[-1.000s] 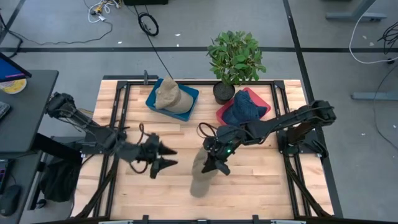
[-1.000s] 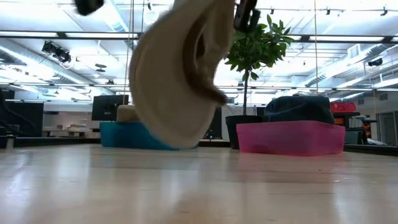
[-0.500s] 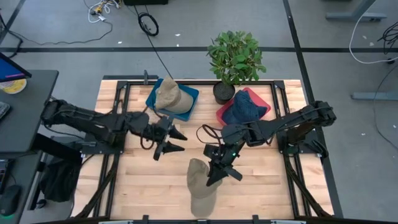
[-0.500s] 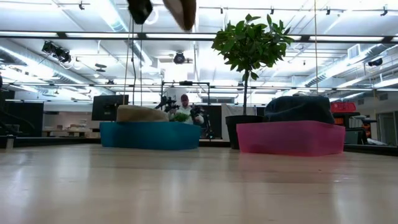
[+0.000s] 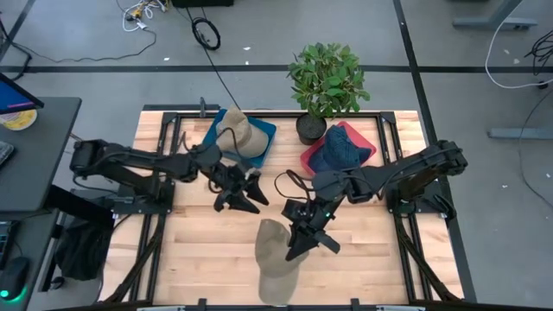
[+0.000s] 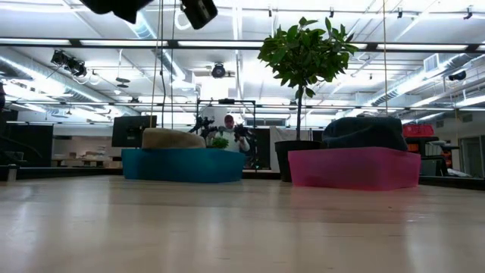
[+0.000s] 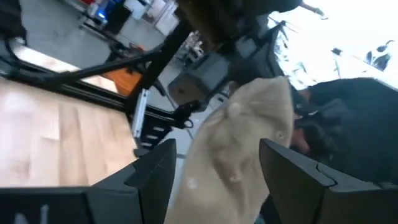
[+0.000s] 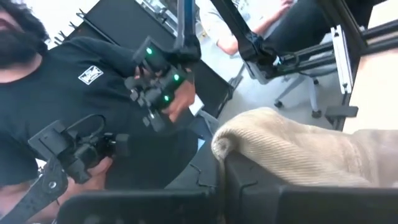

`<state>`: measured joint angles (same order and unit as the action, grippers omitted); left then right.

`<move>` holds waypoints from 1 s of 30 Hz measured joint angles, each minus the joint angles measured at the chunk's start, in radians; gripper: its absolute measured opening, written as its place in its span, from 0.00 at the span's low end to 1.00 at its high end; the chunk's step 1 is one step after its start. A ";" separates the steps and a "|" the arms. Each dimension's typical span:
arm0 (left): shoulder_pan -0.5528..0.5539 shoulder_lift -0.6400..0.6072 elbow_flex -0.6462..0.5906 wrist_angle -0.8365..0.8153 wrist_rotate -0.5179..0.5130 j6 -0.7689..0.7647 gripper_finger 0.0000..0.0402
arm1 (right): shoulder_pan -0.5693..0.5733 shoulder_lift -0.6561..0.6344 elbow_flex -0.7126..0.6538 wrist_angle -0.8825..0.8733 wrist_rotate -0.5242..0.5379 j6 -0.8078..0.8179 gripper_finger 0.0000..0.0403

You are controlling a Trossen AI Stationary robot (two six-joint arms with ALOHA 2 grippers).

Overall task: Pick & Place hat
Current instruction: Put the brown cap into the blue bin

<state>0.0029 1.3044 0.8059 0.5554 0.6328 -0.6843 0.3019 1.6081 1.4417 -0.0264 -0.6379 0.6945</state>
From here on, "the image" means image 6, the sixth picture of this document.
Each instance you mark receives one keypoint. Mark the potted green leafy tree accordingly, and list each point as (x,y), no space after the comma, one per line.
(303,53)

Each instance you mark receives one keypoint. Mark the red plastic crate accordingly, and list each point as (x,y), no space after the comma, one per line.
(418,130)

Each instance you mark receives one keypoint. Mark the blue plastic bin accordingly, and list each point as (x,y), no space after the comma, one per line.
(182,165)

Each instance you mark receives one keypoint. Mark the black equipment cart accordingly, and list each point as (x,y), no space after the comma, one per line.
(432,155)

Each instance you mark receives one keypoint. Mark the white air vent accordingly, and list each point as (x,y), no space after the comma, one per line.
(431,62)

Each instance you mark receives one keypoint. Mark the black monitor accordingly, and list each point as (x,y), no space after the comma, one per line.
(129,130)

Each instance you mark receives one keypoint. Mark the black metal frame rig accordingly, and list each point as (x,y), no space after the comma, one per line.
(227,101)

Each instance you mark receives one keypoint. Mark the black stage light cluster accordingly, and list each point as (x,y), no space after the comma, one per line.
(70,64)

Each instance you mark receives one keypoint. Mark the background black robot arm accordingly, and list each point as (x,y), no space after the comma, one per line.
(204,126)
(242,132)

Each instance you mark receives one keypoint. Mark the pink plastic bin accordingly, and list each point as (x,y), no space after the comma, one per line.
(352,168)

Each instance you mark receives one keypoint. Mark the round black ceiling spotlight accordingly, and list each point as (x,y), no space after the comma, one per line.
(218,71)

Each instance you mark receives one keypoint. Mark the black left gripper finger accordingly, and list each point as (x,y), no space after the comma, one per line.
(200,13)

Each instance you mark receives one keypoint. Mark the round ceiling disc fixture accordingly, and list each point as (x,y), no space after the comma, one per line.
(122,82)

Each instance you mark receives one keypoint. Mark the green leafy toy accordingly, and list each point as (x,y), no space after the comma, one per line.
(219,143)

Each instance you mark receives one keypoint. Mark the small black track light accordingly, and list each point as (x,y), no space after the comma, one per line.
(468,14)
(399,14)
(331,13)

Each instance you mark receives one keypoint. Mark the black wall speaker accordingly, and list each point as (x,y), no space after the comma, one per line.
(457,76)

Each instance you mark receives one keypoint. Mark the person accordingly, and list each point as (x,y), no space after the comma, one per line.
(231,132)

